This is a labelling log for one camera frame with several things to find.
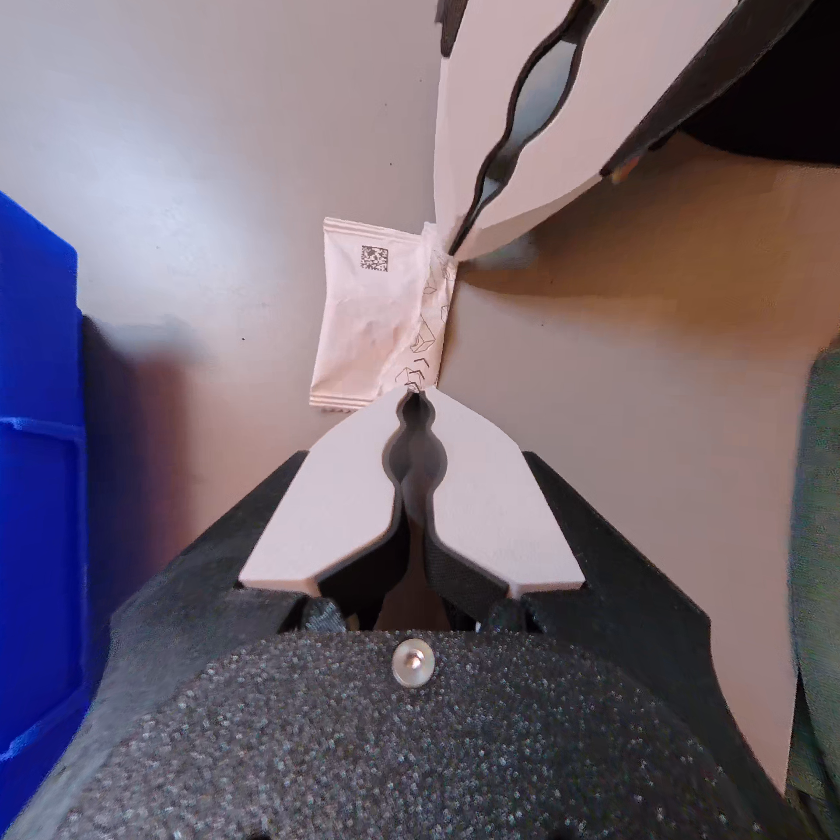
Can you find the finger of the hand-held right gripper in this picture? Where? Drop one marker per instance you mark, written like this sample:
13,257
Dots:
479,92
617,92

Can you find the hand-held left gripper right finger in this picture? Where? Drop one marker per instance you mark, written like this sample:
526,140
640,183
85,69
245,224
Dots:
505,519

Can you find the blue plastic bin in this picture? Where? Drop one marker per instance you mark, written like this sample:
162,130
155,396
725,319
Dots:
40,460

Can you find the small numbered paper bag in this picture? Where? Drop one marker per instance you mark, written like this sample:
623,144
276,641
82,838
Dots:
368,315

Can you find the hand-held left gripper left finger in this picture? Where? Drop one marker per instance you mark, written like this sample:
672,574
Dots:
328,519

